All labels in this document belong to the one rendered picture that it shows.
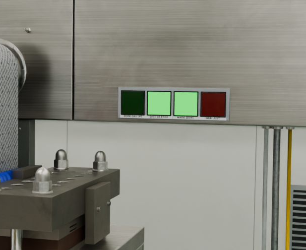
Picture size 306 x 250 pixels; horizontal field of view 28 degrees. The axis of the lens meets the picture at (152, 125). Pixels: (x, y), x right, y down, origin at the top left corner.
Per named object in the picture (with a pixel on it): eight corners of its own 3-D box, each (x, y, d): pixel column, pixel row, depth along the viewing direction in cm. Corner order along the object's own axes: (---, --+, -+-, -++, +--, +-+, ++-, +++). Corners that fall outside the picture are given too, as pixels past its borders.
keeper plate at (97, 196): (84, 243, 122) (85, 188, 122) (100, 232, 132) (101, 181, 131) (96, 244, 122) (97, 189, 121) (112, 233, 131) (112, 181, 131)
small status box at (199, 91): (117, 118, 140) (117, 87, 139) (118, 117, 140) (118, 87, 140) (228, 121, 134) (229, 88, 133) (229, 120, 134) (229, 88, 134)
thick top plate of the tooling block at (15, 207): (-33, 225, 110) (-33, 191, 109) (55, 190, 149) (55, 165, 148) (51, 231, 106) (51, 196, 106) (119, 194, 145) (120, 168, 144)
